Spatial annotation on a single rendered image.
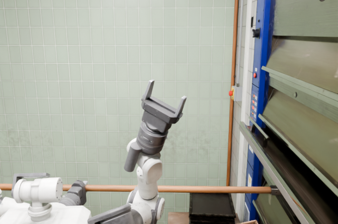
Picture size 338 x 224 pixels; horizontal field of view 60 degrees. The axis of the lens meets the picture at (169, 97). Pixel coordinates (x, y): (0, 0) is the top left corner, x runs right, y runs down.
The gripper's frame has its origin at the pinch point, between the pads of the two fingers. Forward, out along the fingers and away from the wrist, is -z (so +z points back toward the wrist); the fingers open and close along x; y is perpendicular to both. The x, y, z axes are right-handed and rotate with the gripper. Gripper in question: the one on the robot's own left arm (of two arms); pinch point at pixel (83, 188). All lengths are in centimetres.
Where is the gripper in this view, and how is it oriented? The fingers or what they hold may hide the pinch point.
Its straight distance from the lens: 148.1
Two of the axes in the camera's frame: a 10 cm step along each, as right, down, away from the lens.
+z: -1.9, 2.3, -9.6
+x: 0.2, 9.7, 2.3
